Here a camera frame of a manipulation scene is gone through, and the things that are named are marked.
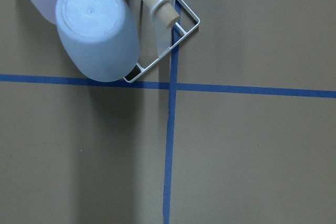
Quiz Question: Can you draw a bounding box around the blue plastic cup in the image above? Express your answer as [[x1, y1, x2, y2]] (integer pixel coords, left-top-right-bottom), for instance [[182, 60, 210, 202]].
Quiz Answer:
[[55, 0, 140, 82]]

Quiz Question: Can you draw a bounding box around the white wire cup rack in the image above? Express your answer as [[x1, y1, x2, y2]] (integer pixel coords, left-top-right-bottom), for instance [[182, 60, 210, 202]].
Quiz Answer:
[[124, 0, 201, 83]]

